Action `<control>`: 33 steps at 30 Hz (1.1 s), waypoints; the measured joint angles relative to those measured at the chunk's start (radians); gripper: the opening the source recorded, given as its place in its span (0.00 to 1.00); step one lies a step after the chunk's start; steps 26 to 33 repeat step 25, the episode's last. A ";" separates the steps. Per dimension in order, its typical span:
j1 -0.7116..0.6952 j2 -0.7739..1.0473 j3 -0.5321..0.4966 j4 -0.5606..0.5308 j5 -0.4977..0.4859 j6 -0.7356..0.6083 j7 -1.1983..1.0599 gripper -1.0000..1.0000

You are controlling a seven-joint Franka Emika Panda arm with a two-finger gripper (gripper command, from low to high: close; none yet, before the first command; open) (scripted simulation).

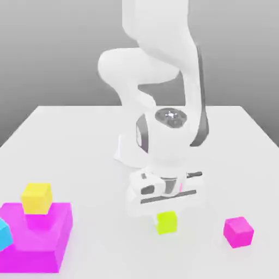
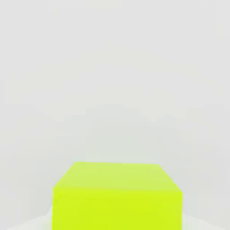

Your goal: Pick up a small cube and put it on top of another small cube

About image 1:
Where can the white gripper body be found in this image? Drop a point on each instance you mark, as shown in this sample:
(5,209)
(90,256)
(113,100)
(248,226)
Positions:
(167,203)

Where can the small lime cube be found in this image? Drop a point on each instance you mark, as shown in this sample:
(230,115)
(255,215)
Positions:
(167,223)

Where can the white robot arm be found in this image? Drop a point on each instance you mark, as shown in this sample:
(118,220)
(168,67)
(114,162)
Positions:
(161,65)

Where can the small magenta cube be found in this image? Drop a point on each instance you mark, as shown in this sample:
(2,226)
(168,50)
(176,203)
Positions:
(238,233)

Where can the small yellow cube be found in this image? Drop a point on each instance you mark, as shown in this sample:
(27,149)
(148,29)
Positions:
(37,199)

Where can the small cyan cube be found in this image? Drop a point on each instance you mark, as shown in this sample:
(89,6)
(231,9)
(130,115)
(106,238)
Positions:
(4,236)

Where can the large magenta box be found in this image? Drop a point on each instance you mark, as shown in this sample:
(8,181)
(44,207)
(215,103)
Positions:
(37,244)

